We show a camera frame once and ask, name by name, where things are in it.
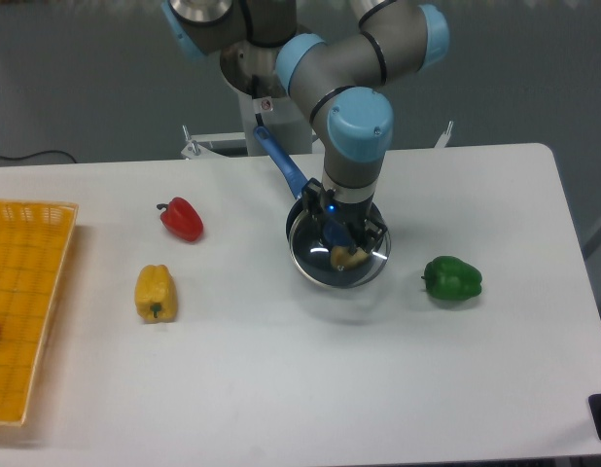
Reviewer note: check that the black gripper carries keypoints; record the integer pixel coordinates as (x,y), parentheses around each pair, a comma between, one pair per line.
(369,234)

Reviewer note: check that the glass lid blue knob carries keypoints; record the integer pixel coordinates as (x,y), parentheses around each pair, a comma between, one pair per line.
(325,251)

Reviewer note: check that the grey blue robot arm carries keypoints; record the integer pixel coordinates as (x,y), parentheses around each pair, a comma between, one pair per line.
(332,85)

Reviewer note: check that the beige bagel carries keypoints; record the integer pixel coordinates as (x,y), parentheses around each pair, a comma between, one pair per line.
(342,259)

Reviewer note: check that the dark blue saucepan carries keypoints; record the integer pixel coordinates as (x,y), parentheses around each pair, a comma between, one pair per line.
(293,175)

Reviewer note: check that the green bell pepper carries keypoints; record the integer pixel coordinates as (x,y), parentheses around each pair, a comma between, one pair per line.
(449,278)

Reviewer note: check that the red bell pepper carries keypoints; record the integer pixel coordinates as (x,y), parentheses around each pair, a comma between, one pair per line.
(180,219)

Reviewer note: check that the yellow bell pepper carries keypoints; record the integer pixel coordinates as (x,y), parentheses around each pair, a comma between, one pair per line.
(155,295)

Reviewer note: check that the yellow woven basket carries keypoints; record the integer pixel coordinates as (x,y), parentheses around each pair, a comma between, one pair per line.
(35,237)

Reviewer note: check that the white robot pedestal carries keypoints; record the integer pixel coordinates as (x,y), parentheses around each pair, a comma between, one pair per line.
(250,72)

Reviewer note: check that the right metal clamp bracket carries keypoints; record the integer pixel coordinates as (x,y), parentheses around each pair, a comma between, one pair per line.
(445,136)

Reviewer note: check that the metal table clamp bracket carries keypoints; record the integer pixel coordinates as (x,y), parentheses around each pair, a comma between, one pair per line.
(213,146)

